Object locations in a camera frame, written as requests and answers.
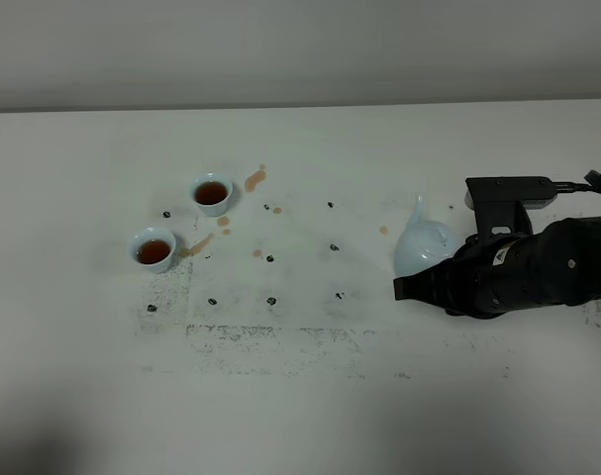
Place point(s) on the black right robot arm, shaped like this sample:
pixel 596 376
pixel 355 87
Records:
pixel 588 260

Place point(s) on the near light blue teacup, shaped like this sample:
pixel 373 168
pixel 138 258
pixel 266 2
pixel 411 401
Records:
pixel 153 249

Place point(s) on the far light blue teacup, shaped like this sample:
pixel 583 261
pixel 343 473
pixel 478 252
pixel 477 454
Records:
pixel 212 193

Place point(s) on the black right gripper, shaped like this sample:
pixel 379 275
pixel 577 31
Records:
pixel 504 274

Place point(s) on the light blue teacup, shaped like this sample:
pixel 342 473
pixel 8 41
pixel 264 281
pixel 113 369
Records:
pixel 212 193
pixel 153 249

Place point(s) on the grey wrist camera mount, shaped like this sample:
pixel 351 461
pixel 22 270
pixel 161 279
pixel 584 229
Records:
pixel 502 202

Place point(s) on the light blue porcelain teapot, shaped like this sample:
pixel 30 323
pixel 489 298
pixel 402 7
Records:
pixel 423 244

